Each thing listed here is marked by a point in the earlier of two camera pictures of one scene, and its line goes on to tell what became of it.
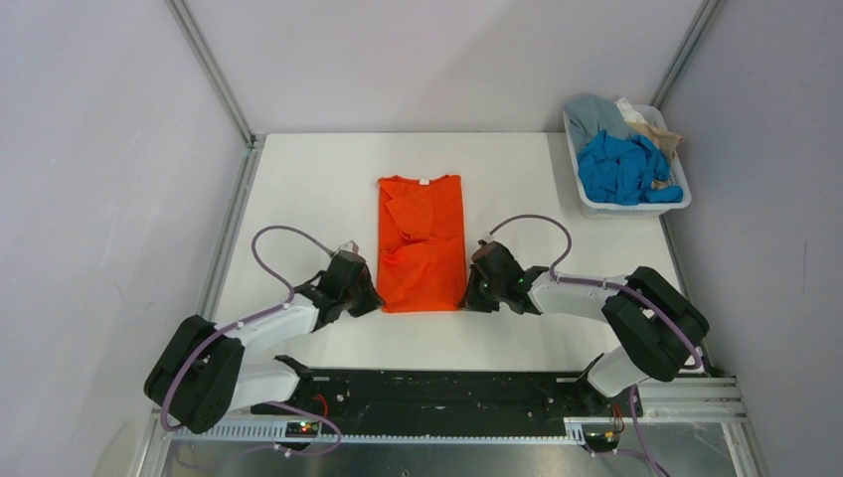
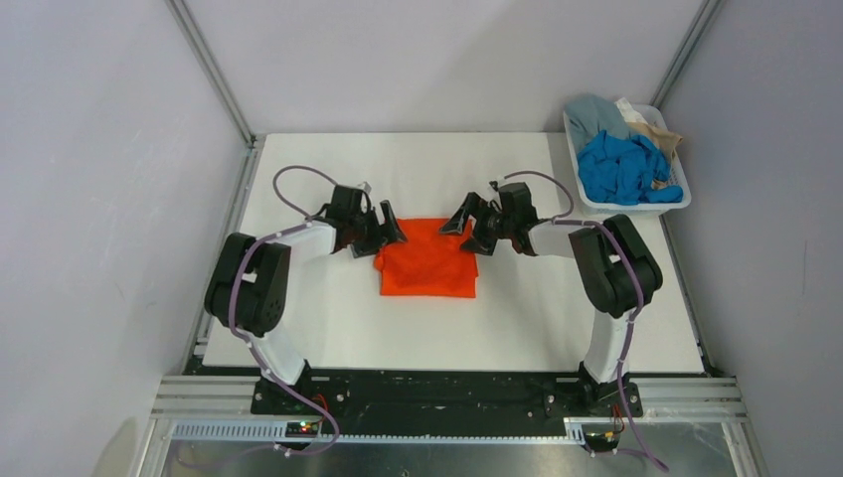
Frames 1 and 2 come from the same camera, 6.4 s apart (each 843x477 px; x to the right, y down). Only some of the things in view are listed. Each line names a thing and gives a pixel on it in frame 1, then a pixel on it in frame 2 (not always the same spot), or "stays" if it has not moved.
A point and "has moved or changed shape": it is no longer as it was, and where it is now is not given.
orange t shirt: x=421 y=243 has moved or changed shape
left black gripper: x=372 y=301 → x=385 y=234
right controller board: x=600 y=441 stays
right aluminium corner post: x=693 y=36 stays
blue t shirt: x=620 y=170 stays
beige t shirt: x=665 y=138 stays
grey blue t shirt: x=590 y=114 stays
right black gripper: x=471 y=299 → x=479 y=208
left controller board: x=301 y=429 stays
